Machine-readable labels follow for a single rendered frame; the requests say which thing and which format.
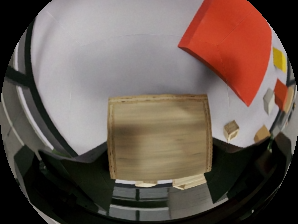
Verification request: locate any yellow rectangular block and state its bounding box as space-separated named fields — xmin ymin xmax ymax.
xmin=272 ymin=47 xmax=286 ymax=73

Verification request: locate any tan cube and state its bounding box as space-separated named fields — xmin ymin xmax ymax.
xmin=254 ymin=125 xmax=271 ymax=143

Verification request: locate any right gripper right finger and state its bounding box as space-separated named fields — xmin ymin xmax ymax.
xmin=203 ymin=136 xmax=271 ymax=204

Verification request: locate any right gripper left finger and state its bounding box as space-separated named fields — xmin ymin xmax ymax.
xmin=38 ymin=141 xmax=116 ymax=213

